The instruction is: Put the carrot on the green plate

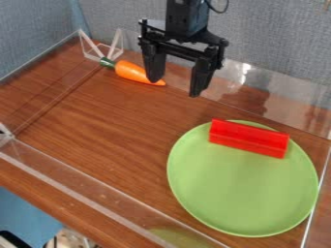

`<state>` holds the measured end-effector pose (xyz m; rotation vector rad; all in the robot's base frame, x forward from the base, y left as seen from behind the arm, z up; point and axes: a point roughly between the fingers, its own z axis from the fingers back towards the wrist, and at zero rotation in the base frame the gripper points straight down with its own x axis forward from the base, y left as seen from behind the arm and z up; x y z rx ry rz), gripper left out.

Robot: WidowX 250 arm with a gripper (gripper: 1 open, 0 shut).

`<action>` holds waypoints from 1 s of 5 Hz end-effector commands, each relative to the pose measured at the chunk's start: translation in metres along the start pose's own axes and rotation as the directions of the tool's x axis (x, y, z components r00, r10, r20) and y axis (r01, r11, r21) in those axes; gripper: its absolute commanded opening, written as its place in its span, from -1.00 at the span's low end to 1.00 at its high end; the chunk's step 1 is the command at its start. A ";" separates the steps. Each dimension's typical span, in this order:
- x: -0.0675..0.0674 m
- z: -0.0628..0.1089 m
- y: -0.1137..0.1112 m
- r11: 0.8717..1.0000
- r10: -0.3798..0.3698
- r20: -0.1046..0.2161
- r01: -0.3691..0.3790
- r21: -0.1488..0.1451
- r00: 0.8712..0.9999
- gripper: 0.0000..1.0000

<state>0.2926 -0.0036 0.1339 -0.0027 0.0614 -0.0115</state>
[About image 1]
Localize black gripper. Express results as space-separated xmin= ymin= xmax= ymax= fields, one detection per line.
xmin=139 ymin=18 xmax=228 ymax=97

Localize orange toy carrot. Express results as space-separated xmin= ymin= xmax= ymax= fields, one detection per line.
xmin=100 ymin=57 xmax=165 ymax=86

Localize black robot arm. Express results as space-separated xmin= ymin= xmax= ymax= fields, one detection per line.
xmin=139 ymin=0 xmax=228 ymax=97

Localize green round plate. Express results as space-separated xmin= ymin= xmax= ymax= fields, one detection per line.
xmin=167 ymin=123 xmax=317 ymax=237

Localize red rectangular block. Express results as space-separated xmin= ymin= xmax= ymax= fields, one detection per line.
xmin=208 ymin=118 xmax=289 ymax=159

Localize clear acrylic barrier wall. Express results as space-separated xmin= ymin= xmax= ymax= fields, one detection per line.
xmin=0 ymin=34 xmax=331 ymax=248

